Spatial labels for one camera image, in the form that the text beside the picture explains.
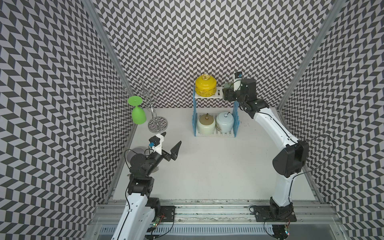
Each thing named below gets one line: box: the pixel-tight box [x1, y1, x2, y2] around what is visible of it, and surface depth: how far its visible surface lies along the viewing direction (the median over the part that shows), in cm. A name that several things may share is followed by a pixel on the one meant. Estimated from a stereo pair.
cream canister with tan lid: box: [197, 113, 216, 136], surface depth 100 cm
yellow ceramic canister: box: [195, 73, 217, 98], surface depth 86 cm
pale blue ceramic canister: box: [216, 111, 234, 133], surface depth 99 cm
